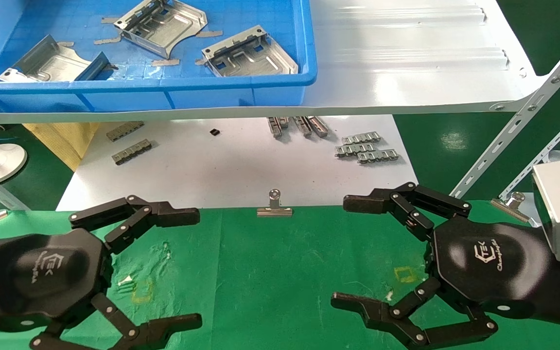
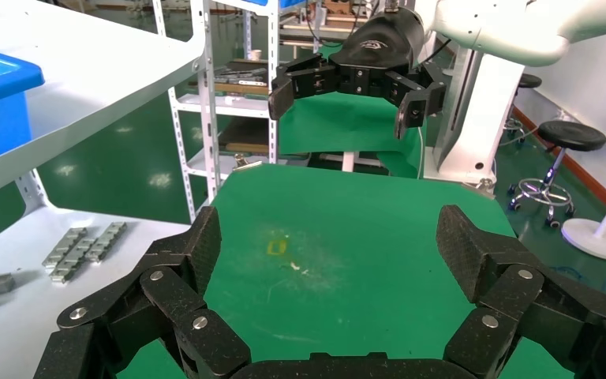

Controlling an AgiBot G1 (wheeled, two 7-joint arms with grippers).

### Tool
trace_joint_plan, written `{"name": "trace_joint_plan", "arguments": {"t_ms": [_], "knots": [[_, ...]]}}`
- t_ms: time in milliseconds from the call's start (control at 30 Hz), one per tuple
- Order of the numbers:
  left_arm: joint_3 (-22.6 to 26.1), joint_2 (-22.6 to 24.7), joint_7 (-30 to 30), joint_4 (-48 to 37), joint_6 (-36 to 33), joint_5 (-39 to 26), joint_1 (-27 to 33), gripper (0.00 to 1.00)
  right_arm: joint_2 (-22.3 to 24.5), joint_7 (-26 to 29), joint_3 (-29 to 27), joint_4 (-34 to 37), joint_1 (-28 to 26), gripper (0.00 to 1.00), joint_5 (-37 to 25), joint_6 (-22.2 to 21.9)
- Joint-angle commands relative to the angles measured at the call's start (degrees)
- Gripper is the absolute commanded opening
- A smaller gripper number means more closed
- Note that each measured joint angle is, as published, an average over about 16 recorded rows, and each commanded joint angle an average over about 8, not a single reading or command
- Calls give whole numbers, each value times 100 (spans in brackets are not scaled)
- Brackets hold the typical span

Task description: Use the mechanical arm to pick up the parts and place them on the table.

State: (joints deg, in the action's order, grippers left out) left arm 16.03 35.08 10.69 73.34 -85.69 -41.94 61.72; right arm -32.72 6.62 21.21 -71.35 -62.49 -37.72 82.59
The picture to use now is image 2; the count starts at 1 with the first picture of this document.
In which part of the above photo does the green tablecloth with yellow marks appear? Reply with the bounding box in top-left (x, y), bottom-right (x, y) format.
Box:
top-left (116, 163), bottom-right (577, 379)

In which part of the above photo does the white robot torso column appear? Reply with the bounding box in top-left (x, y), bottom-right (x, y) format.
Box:
top-left (421, 47), bottom-right (527, 199)

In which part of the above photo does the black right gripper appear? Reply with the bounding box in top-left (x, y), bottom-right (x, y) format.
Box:
top-left (267, 7), bottom-right (448, 141)

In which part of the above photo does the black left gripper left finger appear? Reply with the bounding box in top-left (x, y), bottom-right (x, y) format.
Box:
top-left (33, 205), bottom-right (253, 379)

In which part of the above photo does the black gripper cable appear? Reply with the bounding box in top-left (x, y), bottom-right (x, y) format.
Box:
top-left (427, 36), bottom-right (454, 62)

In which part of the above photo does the silver binder clip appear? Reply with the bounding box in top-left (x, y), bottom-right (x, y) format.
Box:
top-left (231, 152), bottom-right (264, 172)

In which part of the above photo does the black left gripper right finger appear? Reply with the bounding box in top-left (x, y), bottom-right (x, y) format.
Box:
top-left (436, 204), bottom-right (606, 379)

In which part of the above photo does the white metal shelf rack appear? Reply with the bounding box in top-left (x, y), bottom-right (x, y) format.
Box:
top-left (0, 0), bottom-right (222, 379)

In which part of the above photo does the black round stool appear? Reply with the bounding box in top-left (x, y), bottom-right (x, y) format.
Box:
top-left (502, 73), bottom-right (544, 145)

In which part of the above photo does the small blue storage bin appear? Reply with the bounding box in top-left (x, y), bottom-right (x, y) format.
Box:
top-left (232, 0), bottom-right (310, 10)

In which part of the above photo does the white standing fan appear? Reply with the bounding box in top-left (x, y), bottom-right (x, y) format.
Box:
top-left (560, 88), bottom-right (606, 262)

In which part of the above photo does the black stool with chrome base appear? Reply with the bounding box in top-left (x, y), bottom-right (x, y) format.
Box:
top-left (506, 119), bottom-right (606, 230)

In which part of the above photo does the white slotted-post shelf rack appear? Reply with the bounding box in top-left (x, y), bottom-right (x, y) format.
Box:
top-left (151, 0), bottom-right (284, 222)

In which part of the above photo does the silver metal link part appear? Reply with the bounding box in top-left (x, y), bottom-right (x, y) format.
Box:
top-left (42, 227), bottom-right (88, 269)
top-left (50, 237), bottom-right (98, 284)
top-left (84, 221), bottom-right (128, 263)

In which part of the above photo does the dark wooden board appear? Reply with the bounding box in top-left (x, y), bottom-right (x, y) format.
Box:
top-left (218, 117), bottom-right (272, 156)

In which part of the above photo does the plain green tablecloth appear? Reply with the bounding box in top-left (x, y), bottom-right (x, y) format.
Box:
top-left (279, 43), bottom-right (426, 180)

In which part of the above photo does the grey metal part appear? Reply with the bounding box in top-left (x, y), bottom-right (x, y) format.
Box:
top-left (212, 76), bottom-right (268, 88)
top-left (228, 66), bottom-right (268, 79)

